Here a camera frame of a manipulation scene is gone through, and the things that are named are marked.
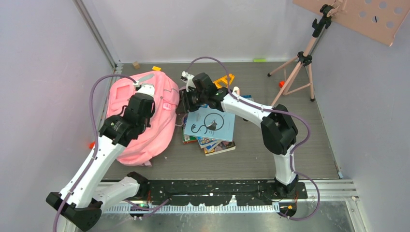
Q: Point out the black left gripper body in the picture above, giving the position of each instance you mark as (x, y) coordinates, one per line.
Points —
(147, 119)

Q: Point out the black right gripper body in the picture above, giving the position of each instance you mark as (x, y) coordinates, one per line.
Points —
(192, 100)

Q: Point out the light blue cat book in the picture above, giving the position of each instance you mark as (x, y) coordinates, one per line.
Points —
(210, 123)

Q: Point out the yellow spine paperback book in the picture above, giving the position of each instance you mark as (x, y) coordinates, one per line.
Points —
(208, 144)

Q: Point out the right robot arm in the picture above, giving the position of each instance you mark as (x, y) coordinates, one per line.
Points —
(278, 129)

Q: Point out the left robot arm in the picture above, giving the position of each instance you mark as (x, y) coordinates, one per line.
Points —
(79, 202)

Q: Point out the yellow triangle ruler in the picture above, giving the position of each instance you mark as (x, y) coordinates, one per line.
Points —
(225, 81)

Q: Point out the white pink stapler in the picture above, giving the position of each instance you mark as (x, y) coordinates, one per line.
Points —
(236, 90)

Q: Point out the small wooden block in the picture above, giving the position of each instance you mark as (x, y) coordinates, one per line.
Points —
(136, 65)

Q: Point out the green cover book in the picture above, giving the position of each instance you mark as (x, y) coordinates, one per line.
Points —
(186, 139)

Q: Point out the pink tripod music stand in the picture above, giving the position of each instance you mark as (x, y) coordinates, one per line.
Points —
(379, 20)

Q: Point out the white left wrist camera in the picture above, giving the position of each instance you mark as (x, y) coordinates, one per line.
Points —
(144, 88)

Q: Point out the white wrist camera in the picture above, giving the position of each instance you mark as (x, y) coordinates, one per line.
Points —
(144, 88)
(188, 80)

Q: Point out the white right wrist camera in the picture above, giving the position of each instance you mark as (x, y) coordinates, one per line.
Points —
(188, 80)

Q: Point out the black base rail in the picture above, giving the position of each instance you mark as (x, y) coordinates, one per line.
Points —
(220, 192)

